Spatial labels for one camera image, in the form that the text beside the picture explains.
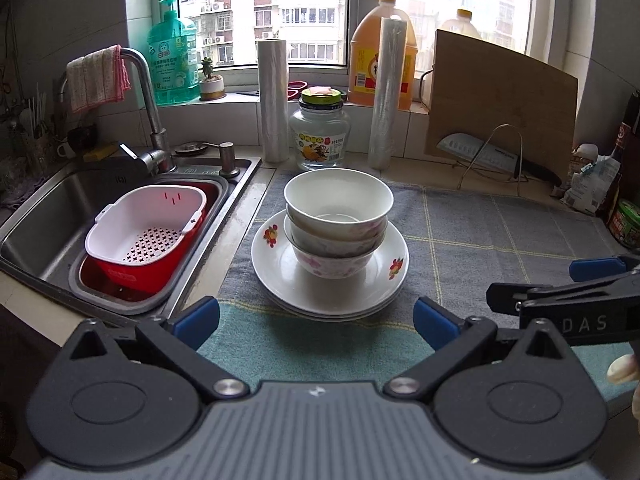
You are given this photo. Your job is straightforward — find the yellow sponge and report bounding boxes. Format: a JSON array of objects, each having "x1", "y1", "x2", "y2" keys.
[{"x1": 82, "y1": 144, "x2": 121, "y2": 162}]

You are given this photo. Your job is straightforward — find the cleaver with black handle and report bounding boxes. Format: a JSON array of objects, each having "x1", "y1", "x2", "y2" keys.
[{"x1": 436, "y1": 132, "x2": 563, "y2": 186}]

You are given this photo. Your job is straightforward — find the pink striped dishcloth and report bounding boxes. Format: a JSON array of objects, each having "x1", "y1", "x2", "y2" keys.
[{"x1": 66, "y1": 45, "x2": 132, "y2": 113}]

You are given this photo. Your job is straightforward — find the red plastic basin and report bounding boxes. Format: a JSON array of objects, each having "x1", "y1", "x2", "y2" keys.
[{"x1": 80, "y1": 182, "x2": 221, "y2": 303}]

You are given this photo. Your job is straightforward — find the green lid sauce jar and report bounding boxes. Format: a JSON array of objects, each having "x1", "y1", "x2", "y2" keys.
[{"x1": 607, "y1": 199, "x2": 640, "y2": 248}]

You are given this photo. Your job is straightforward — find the dark soy sauce bottle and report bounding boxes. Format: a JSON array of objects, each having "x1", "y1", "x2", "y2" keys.
[{"x1": 607, "y1": 91, "x2": 640, "y2": 231}]

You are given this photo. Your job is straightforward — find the small potted plant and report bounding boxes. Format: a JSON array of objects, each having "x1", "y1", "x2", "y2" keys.
[{"x1": 199, "y1": 57, "x2": 226, "y2": 101}]

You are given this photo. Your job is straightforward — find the grey teal checked dish mat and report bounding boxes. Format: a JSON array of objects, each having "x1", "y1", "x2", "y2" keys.
[{"x1": 197, "y1": 177, "x2": 640, "y2": 401}]

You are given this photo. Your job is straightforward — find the white floral bowl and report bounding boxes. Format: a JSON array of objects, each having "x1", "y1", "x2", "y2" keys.
[
  {"x1": 290, "y1": 232, "x2": 386, "y2": 281},
  {"x1": 283, "y1": 168, "x2": 395, "y2": 235},
  {"x1": 283, "y1": 212, "x2": 389, "y2": 260}
]

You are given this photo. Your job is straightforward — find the red white packet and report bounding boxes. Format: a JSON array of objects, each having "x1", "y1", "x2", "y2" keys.
[{"x1": 570, "y1": 144, "x2": 601, "y2": 171}]

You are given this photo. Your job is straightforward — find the green detergent pump bottle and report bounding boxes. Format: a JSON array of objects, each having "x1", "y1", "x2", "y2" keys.
[{"x1": 146, "y1": 0, "x2": 201, "y2": 107}]

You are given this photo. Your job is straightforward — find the person's right hand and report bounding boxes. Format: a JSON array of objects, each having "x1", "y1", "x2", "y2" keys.
[{"x1": 606, "y1": 354, "x2": 640, "y2": 428}]

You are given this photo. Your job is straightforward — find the stainless steel sink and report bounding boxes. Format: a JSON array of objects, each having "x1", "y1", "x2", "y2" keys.
[{"x1": 0, "y1": 157, "x2": 263, "y2": 316}]

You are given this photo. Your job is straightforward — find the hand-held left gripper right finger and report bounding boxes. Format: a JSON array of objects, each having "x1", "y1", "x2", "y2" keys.
[{"x1": 382, "y1": 296, "x2": 576, "y2": 402}]

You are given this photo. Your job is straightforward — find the tall clear wrap roll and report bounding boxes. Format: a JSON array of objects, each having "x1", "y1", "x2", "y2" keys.
[{"x1": 367, "y1": 16, "x2": 405, "y2": 170}]

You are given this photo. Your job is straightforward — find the pale oil jug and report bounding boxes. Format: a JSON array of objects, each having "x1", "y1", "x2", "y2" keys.
[{"x1": 440, "y1": 8, "x2": 483, "y2": 41}]

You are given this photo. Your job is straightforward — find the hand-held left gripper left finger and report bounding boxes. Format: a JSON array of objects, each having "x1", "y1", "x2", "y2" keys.
[{"x1": 65, "y1": 296, "x2": 251, "y2": 402}]

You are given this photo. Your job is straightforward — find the utensil holder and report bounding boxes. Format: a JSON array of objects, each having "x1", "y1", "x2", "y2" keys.
[{"x1": 17, "y1": 90, "x2": 56, "y2": 181}]

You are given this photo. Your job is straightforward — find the steel soap dispenser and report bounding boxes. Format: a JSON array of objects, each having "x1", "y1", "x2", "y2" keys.
[{"x1": 217, "y1": 141, "x2": 241, "y2": 178}]

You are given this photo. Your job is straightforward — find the steel faucet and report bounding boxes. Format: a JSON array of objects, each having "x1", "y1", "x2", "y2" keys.
[{"x1": 117, "y1": 47, "x2": 176, "y2": 176}]

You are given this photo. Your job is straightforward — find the wooden cutting board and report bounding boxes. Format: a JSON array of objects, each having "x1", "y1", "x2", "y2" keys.
[{"x1": 424, "y1": 29, "x2": 580, "y2": 186}]

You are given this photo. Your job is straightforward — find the white plastic bag roll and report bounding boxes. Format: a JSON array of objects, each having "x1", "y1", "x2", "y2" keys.
[{"x1": 257, "y1": 38, "x2": 291, "y2": 163}]

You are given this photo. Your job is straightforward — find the amber oil jug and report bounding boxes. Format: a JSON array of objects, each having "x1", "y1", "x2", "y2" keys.
[{"x1": 347, "y1": 0, "x2": 418, "y2": 110}]

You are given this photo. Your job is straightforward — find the wire board rack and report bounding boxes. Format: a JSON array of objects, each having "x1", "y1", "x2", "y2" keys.
[{"x1": 452, "y1": 124, "x2": 531, "y2": 193}]

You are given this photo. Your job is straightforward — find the glass jar yellow lid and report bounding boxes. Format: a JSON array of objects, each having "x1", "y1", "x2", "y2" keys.
[{"x1": 289, "y1": 87, "x2": 352, "y2": 171}]

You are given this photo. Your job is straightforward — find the white printed plastic bag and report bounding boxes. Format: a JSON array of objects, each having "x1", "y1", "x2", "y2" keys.
[{"x1": 561, "y1": 154, "x2": 623, "y2": 216}]

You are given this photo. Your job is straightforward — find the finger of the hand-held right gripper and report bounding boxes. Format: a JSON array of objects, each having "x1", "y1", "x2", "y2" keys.
[
  {"x1": 487, "y1": 271, "x2": 640, "y2": 316},
  {"x1": 570, "y1": 255, "x2": 640, "y2": 283}
]

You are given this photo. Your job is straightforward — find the window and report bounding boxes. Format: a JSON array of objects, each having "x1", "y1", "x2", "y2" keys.
[{"x1": 125, "y1": 0, "x2": 571, "y2": 68}]

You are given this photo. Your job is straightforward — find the dark cup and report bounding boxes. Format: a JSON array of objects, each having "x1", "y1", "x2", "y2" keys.
[{"x1": 67, "y1": 124, "x2": 99, "y2": 151}]

